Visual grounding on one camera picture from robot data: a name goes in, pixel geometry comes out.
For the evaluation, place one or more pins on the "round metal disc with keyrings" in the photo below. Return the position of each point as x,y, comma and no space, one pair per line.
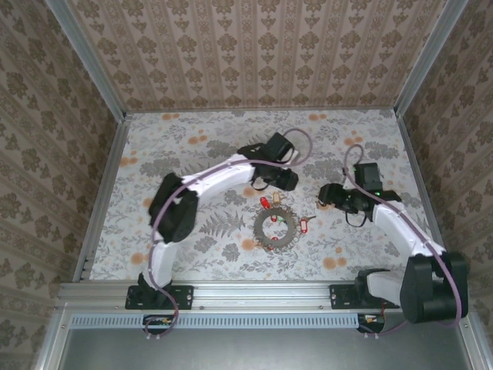
258,230

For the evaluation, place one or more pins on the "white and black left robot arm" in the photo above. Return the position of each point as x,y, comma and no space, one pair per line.
215,177

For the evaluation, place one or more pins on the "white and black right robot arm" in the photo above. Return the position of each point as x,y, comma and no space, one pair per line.
396,227

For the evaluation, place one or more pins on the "key with orange tag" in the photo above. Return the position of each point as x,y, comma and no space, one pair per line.
276,197

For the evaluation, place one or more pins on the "grey metal panel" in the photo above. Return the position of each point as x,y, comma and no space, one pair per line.
250,350

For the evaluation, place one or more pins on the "aluminium side rail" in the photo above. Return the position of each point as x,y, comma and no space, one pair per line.
413,154
104,192

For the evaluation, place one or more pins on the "aluminium frame post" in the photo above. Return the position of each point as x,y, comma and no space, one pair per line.
85,58
479,347
429,58
48,347

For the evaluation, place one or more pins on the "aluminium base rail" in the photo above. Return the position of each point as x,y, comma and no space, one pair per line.
262,294

